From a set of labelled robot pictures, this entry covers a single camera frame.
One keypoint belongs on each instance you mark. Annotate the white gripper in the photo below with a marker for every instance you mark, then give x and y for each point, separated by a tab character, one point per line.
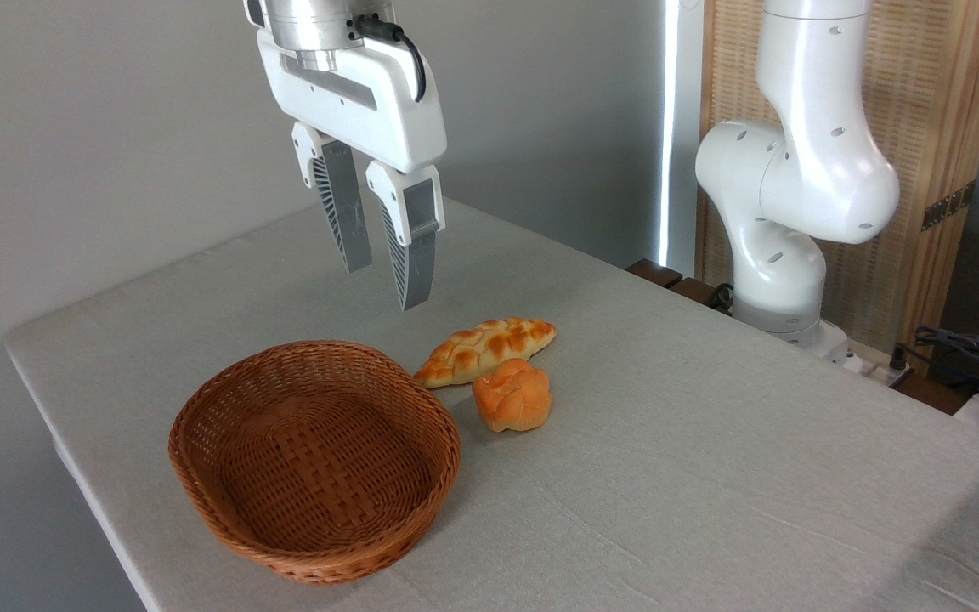
362	102

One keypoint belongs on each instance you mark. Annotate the round orange bread roll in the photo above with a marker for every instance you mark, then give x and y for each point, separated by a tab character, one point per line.
513	397

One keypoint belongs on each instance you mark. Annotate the long braided bread loaf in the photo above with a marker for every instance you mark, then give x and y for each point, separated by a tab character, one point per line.
485	348

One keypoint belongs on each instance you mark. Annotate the brown woven wicker basket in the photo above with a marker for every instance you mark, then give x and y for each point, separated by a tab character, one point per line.
319	459

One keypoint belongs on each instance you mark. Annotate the dark brown wooden board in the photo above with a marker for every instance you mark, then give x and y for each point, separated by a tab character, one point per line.
668	280

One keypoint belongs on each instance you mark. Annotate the light grey tablecloth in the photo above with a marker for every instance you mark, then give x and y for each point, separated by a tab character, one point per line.
668	476

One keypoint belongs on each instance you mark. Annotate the white power strip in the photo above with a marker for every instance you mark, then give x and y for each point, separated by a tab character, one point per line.
868	361

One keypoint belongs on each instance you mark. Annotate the brass screen hinge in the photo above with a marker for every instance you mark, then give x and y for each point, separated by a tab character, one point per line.
948	206

